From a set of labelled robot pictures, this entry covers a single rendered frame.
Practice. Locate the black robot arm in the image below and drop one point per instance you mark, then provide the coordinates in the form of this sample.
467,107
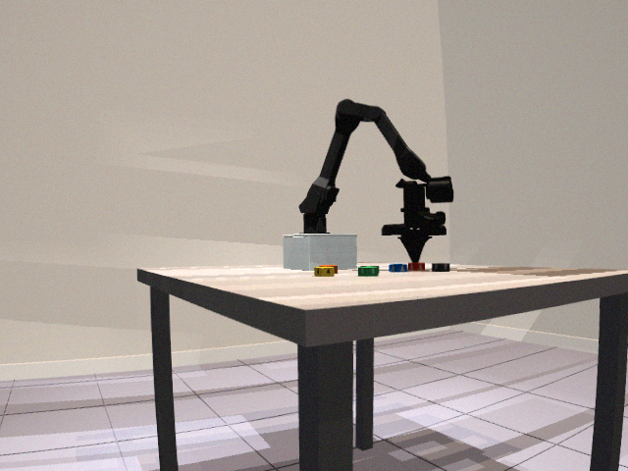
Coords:
323,192

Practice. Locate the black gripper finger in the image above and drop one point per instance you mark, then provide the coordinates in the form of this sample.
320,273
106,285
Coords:
420,244
410,244

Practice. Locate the blue digit block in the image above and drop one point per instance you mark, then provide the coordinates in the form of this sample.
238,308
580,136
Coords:
398,268

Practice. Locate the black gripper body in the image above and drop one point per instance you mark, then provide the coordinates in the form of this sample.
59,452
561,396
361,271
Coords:
404,229

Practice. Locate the green block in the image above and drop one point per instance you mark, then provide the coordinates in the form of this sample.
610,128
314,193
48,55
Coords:
368,271

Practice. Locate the yellow block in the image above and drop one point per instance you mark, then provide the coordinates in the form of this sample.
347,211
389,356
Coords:
324,271

